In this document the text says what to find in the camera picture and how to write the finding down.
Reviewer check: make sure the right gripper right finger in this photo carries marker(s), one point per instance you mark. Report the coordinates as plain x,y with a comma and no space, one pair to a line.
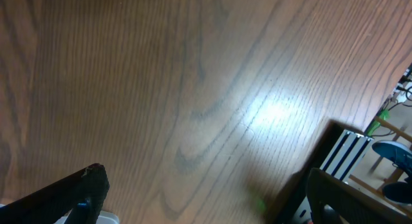
323,189

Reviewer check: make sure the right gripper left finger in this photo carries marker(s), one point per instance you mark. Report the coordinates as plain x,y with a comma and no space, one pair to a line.
80,195

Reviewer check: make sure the blue shoe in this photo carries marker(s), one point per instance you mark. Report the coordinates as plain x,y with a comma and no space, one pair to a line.
396,152

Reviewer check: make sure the aluminium frame profile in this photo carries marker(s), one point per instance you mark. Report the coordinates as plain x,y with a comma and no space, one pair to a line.
337,156

